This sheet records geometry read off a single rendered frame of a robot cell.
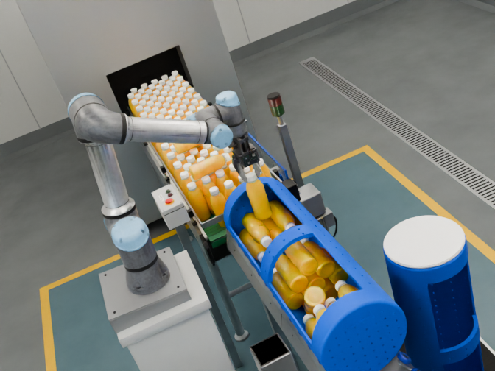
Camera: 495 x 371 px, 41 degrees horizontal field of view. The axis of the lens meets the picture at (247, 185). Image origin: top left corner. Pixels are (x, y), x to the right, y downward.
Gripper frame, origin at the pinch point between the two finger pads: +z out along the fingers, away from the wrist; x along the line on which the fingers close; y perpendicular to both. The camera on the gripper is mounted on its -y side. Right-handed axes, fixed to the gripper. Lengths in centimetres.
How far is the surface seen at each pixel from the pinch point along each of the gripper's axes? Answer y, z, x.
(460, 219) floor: -69, 130, 128
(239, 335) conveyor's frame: -63, 128, -20
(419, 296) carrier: 53, 40, 32
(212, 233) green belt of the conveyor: -36, 41, -17
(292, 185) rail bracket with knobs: -28.1, 30.3, 22.5
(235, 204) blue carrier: -9.5, 14.4, -7.4
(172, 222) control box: -38, 28, -31
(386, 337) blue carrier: 77, 23, 7
